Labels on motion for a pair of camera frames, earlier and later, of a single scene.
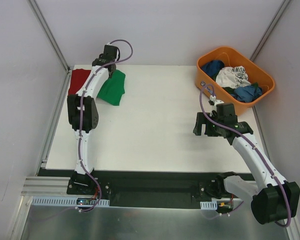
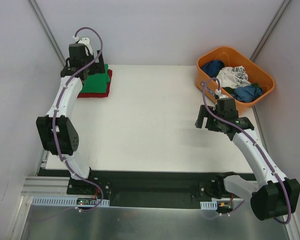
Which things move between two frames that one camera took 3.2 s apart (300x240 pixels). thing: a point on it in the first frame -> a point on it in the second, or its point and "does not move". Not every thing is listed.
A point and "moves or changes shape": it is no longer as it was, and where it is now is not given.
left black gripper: (112, 69) -> (97, 66)
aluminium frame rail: (45, 186) does not move
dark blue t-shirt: (213, 67) does not move
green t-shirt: (113, 89) moves or changes shape
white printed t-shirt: (232, 77) does not move
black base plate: (143, 189) does not move
